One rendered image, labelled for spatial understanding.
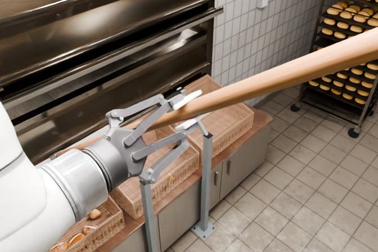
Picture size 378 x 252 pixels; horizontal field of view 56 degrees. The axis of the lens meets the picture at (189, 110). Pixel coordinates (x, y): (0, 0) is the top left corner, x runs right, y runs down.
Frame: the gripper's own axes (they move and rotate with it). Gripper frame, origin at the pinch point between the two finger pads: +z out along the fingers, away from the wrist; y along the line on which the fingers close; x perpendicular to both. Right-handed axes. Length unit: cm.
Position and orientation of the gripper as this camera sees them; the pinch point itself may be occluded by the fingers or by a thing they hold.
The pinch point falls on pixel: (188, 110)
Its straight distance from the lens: 62.8
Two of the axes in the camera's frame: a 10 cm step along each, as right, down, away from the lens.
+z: 6.9, -4.5, 5.8
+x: 5.5, -1.9, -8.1
